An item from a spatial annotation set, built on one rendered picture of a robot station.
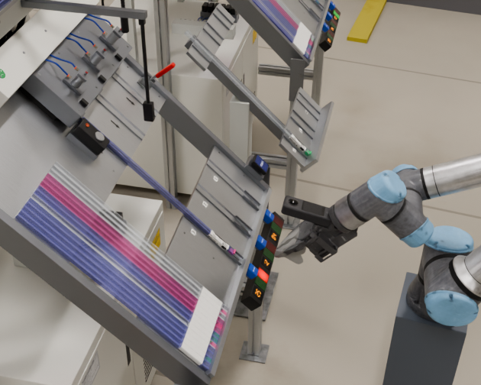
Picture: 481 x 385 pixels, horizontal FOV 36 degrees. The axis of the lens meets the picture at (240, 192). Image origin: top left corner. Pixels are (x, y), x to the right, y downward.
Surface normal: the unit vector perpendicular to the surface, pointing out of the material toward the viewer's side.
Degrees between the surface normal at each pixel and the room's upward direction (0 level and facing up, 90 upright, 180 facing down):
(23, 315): 0
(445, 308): 96
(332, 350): 0
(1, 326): 0
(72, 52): 44
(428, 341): 90
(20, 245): 90
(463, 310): 96
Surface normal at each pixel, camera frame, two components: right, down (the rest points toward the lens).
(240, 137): -0.23, 0.58
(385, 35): 0.01, -0.80
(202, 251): 0.68, -0.48
